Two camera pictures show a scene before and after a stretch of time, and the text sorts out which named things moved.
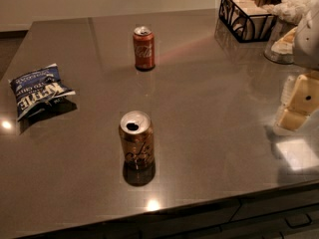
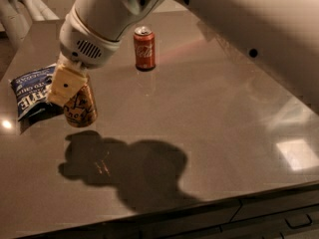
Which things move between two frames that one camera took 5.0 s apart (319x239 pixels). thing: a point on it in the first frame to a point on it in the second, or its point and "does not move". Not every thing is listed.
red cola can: [144, 47] does not move
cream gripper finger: [299, 100] to [66, 82]
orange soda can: [137, 140] to [82, 110]
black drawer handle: [298, 220] does not move
